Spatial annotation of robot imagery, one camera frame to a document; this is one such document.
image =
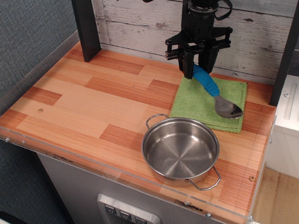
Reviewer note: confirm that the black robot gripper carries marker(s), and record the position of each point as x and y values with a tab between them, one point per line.
198	35

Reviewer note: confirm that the blue handled metal spoon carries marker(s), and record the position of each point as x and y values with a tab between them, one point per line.
224	108

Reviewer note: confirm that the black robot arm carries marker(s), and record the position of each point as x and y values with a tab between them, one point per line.
224	7

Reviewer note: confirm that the green folded cloth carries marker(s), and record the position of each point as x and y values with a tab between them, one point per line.
193	101

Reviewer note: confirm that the small steel pot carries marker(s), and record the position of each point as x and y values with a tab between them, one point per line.
180	152

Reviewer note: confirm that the white plastic side unit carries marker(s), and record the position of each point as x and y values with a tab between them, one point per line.
282	153

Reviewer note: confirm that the clear acrylic table guard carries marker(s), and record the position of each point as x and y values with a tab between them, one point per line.
113	147

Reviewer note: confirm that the grey toy fridge cabinet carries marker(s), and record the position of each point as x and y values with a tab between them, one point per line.
79	188

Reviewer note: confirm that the silver dispenser button panel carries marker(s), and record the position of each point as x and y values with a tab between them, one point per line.
115	211

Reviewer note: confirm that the black vertical post right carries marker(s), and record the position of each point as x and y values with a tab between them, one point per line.
286	59

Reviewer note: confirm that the black vertical post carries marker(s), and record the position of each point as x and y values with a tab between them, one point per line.
87	29
286	59

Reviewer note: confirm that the black vertical post left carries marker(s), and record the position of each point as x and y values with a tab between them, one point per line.
87	29

